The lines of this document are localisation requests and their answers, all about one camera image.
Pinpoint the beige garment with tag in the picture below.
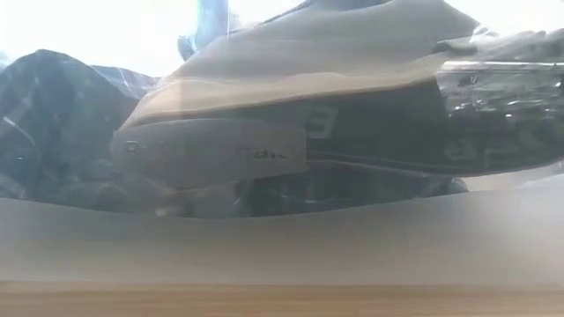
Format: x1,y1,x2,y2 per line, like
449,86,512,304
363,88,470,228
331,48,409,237
109,0,564,219

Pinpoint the blue plaid shirt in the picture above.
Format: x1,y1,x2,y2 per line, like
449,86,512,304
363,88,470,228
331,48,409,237
0,48,160,212

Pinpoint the large clear plastic bin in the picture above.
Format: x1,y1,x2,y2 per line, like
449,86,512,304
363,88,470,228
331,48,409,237
0,0,564,317

